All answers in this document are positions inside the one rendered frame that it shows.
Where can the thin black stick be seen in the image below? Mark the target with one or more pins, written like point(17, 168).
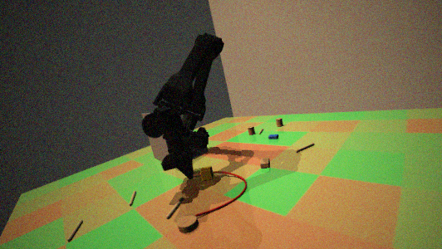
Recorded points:
point(75, 230)

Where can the round wooden button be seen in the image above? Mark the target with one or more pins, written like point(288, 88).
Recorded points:
point(187, 223)

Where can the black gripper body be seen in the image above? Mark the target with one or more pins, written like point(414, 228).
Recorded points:
point(180, 157)

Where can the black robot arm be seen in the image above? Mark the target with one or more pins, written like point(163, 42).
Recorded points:
point(178, 91)

